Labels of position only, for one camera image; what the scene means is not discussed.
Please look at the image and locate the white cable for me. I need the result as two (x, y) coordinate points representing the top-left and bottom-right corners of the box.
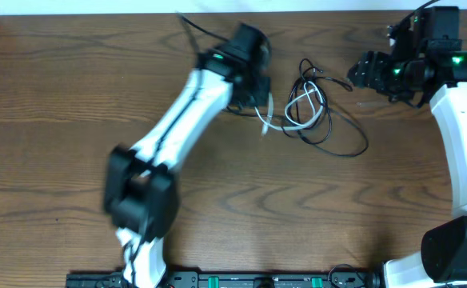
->
(253, 80), (325, 137)

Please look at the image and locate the black cable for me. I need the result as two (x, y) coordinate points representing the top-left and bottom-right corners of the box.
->
(221, 58), (369, 158)

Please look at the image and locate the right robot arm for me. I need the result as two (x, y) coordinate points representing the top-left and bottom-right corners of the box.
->
(348, 1), (467, 287)

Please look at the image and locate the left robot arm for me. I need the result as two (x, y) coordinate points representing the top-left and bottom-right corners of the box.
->
(103, 23), (271, 287)

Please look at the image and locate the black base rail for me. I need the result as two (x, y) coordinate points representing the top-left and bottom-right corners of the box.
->
(65, 270), (369, 288)

